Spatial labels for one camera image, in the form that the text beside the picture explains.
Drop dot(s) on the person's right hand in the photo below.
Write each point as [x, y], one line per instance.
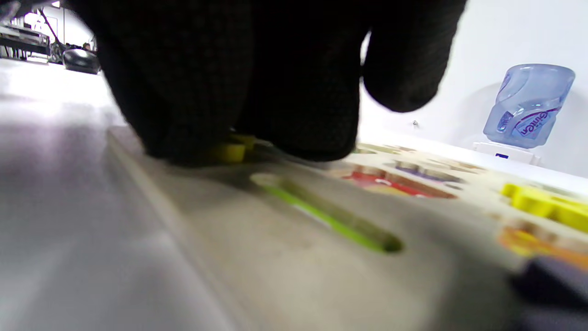
[229, 69]

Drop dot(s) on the yellow cross math block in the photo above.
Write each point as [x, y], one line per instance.
[229, 153]

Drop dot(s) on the wooden math block puzzle board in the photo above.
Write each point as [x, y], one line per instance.
[298, 276]

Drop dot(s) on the yellow number math block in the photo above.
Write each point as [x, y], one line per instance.
[542, 204]

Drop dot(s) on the white water dispenser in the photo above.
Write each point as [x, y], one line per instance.
[505, 149]

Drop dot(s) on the upturned blue water bottle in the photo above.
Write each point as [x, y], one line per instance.
[528, 105]

